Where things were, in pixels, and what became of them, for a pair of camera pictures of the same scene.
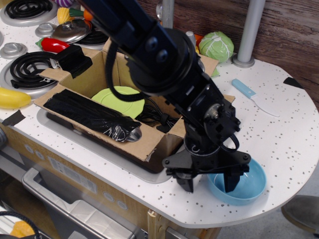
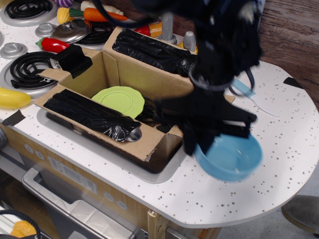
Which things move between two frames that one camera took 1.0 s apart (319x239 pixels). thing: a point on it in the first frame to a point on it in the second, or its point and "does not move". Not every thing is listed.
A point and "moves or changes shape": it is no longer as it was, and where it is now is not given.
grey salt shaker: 191,34 does not move
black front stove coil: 26,66 does not move
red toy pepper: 52,45 does not move
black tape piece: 292,81 does not move
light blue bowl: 251,185 moves or changes shape
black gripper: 186,164 to 199,111
